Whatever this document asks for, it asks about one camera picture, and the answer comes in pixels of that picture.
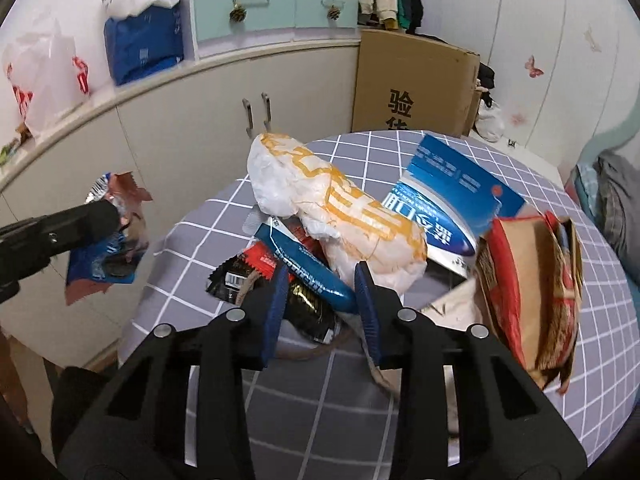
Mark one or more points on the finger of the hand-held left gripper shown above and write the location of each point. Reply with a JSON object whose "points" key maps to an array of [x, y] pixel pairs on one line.
{"points": [[75, 227]]}

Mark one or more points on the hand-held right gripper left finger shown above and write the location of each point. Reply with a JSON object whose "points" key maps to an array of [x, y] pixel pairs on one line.
{"points": [[276, 305]]}

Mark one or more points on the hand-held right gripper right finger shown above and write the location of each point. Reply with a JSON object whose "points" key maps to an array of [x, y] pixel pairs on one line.
{"points": [[367, 310]]}

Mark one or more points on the blue stick wrapper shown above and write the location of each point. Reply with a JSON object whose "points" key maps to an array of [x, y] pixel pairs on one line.
{"points": [[310, 275]]}

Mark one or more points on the blue cookie wrapper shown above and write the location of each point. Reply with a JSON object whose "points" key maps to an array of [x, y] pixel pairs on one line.
{"points": [[100, 265]]}

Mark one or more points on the red snack wrapper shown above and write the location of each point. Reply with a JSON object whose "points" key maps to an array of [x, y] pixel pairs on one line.
{"points": [[260, 260]]}

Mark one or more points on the black snack wrapper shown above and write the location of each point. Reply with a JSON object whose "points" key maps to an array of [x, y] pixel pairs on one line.
{"points": [[235, 280]]}

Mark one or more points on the white paper envelope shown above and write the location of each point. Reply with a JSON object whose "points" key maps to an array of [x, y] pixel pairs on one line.
{"points": [[450, 310]]}

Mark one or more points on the white plastic bag orange print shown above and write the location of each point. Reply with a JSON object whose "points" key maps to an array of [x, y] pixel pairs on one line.
{"points": [[300, 185]]}

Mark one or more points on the red and brown paper bag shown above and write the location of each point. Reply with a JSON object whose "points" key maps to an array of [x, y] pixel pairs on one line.
{"points": [[520, 280]]}

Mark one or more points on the blue and white carton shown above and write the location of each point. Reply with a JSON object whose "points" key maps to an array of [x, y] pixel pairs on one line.
{"points": [[450, 175]]}

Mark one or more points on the silver foil wrapper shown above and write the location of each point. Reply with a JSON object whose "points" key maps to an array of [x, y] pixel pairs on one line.
{"points": [[255, 222]]}

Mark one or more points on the colourful snack packet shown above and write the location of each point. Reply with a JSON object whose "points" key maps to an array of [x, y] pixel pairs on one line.
{"points": [[15, 145]]}

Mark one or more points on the red printed plastic bag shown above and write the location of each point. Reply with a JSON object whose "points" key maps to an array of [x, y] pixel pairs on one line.
{"points": [[45, 75]]}

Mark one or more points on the beige cabinet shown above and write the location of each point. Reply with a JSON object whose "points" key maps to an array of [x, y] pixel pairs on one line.
{"points": [[200, 110]]}

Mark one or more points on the blue package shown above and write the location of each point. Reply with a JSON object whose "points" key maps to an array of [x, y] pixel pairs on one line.
{"points": [[140, 45]]}

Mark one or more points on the small white plastic bag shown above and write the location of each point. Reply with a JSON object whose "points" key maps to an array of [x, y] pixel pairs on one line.
{"points": [[490, 120]]}

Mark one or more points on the brown cardboard box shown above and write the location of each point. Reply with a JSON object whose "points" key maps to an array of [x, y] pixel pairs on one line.
{"points": [[400, 70]]}

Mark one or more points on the pink flower sticker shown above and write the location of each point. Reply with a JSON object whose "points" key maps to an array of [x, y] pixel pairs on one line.
{"points": [[518, 118]]}

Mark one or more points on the teal cloth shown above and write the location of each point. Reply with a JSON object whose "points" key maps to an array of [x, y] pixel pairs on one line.
{"points": [[585, 185]]}

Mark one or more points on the mint green drawer unit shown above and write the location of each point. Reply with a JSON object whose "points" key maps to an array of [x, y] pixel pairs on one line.
{"points": [[240, 30]]}

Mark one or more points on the black clothing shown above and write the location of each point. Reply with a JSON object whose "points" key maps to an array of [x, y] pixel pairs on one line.
{"points": [[486, 80]]}

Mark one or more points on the pink butterfly sticker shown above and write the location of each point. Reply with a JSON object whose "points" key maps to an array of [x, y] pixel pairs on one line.
{"points": [[534, 66]]}

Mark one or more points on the pale butterfly sticker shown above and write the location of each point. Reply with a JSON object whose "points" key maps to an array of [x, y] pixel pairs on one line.
{"points": [[593, 39]]}

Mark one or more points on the mint green bed frame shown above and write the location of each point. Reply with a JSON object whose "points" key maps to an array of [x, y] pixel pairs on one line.
{"points": [[615, 135]]}

